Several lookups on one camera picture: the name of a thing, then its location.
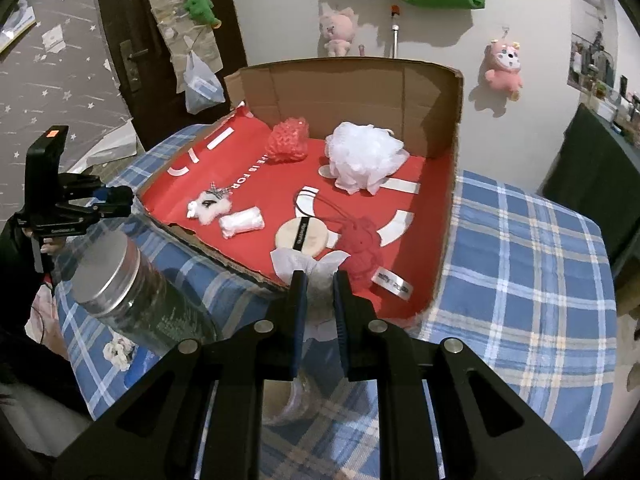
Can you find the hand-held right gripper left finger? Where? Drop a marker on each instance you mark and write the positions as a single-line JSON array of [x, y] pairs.
[[300, 310]]

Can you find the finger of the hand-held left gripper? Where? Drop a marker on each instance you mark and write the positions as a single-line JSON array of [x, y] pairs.
[[82, 212], [85, 182]]

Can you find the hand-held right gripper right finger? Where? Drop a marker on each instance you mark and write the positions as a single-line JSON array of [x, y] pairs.
[[341, 310]]

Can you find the white tissue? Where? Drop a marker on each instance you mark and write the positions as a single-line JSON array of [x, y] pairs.
[[287, 260]]

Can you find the red knitted mesh pouch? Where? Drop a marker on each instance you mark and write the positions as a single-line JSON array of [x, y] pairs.
[[360, 252]]

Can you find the beige powder puff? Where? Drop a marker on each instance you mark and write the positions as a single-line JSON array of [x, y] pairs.
[[300, 235]]

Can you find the white cloth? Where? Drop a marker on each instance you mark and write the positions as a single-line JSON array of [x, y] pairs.
[[241, 221]]

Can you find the white fluffy rabbit plush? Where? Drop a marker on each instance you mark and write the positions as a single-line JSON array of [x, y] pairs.
[[209, 205]]

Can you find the red cardboard box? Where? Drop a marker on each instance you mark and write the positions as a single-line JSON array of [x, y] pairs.
[[260, 175]]

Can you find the person's left hand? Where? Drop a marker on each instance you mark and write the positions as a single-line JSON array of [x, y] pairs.
[[52, 246]]

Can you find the white paper sheet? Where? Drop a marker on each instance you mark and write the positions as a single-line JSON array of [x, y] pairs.
[[107, 147]]

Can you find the large glass jar metal lid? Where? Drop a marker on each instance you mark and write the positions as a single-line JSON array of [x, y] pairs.
[[125, 290]]

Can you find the small glass jar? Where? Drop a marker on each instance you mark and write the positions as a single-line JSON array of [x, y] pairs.
[[287, 405]]

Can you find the clear plastic bag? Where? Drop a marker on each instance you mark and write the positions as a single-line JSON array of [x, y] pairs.
[[201, 87]]

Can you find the white mesh bath puff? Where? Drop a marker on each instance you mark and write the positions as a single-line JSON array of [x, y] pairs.
[[362, 157]]

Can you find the blue plaid blanket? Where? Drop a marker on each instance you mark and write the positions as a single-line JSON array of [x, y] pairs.
[[500, 285]]

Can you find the red mesh bath puff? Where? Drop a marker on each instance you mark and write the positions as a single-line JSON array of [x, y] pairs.
[[288, 141]]

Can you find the dark brown door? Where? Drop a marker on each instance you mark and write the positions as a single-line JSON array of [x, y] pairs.
[[125, 10]]

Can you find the beige hanging organiser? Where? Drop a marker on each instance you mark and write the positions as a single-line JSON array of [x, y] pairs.
[[170, 25]]

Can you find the green plush toy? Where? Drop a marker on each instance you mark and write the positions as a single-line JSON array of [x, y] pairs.
[[199, 6]]

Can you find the pink pig plush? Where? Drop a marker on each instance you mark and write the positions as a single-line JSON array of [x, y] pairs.
[[339, 30]]

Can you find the dark dresser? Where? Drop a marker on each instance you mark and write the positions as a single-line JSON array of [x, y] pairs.
[[590, 170]]

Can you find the small pink bear plush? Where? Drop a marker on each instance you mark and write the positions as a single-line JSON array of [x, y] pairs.
[[505, 67]]

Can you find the row of cosmetic bottles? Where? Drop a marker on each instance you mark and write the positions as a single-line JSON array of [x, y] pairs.
[[631, 105]]

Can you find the wall mirror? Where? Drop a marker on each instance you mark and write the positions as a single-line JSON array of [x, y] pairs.
[[595, 35]]

